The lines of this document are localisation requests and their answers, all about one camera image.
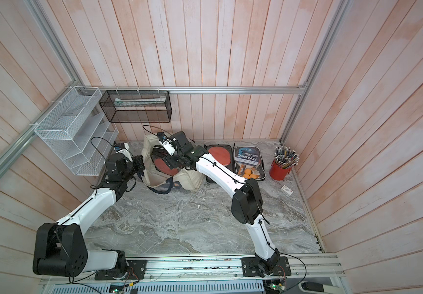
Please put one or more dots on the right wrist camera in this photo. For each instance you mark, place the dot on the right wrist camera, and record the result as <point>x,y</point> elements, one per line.
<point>166,143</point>

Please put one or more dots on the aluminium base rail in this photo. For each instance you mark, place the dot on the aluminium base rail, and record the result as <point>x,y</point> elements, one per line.
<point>207,274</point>

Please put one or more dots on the white wire mesh shelf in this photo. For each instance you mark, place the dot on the white wire mesh shelf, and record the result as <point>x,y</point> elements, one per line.
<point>77,133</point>

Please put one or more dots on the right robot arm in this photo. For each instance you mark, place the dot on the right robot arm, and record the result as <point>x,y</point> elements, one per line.
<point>245,194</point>

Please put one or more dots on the bundle of pencils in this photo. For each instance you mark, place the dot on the bundle of pencils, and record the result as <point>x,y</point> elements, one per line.
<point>286,157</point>

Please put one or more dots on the blue Deerway paddle case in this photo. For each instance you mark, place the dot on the blue Deerway paddle case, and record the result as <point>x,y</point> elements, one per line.
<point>249,163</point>

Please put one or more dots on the small white card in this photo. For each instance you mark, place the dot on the small white card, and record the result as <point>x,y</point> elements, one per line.
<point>287,190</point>

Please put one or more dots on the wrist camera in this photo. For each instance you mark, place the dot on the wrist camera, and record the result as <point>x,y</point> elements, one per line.
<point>123,148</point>
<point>166,143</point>

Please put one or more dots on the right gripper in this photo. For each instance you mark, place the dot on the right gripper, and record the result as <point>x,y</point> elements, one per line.
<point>170,162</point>

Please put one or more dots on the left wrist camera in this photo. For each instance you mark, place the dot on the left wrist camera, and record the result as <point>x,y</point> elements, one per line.
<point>123,148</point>

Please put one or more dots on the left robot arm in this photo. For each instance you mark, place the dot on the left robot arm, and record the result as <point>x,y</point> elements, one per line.
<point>60,248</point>

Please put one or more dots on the cream canvas tote bag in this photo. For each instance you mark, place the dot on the cream canvas tote bag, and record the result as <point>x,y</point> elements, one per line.
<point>164,183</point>

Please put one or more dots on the red pencil cup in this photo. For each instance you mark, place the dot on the red pencil cup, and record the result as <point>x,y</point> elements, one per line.
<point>278,173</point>

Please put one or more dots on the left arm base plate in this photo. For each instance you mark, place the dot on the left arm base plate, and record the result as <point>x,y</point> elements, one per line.
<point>131,269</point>

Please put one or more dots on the black mesh wall basket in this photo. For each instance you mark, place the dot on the black mesh wall basket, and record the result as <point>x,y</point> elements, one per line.
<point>136,106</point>

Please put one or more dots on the horizontal aluminium frame bar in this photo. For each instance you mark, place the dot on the horizontal aluminium frame bar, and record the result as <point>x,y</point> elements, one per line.
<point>178,90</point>

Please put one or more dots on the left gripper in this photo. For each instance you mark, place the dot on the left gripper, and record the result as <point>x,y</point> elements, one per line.
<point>138,160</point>

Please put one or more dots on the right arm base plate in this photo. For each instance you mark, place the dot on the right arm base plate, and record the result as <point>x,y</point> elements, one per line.
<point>256,267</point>

